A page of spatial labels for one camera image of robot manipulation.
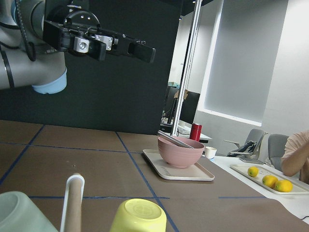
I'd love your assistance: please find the yellow cup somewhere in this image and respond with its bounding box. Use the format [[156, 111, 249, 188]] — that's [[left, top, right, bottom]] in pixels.
[[110, 199, 167, 232]]

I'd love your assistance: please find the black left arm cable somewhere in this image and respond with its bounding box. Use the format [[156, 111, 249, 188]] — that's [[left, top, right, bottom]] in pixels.
[[0, 0, 38, 62]]

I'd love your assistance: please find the white tray on side table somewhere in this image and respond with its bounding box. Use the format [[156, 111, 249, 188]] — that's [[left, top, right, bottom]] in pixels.
[[230, 165, 309, 195]]

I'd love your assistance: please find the grey office chair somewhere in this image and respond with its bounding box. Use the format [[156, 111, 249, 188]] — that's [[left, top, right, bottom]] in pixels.
[[225, 129, 288, 170]]

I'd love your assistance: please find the white wire cup rack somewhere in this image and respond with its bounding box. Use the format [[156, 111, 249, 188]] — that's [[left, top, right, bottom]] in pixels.
[[60, 173, 85, 232]]

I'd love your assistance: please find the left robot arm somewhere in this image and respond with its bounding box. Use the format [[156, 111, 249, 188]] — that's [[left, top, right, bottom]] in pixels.
[[0, 0, 156, 94]]

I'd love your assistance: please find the yellow lemon on side table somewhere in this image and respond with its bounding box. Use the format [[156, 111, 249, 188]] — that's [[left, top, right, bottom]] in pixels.
[[247, 166, 259, 177]]

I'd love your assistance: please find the beige plastic tray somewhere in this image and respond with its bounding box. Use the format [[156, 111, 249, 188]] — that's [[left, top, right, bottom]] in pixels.
[[143, 149, 215, 182]]

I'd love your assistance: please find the pink bowl with ice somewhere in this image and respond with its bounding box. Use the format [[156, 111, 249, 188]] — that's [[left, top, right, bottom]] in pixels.
[[157, 136, 205, 168]]

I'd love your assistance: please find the person in pink shirt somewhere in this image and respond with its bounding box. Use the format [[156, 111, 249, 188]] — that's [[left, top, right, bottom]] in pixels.
[[281, 130, 309, 184]]

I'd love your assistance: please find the aluminium frame post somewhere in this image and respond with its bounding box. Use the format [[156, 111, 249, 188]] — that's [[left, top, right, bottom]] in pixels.
[[170, 0, 202, 136]]

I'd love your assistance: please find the mint green cup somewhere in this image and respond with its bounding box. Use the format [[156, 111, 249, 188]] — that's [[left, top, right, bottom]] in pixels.
[[0, 191, 57, 232]]

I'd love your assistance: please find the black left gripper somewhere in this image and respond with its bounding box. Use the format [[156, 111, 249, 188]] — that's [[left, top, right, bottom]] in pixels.
[[43, 4, 156, 63]]

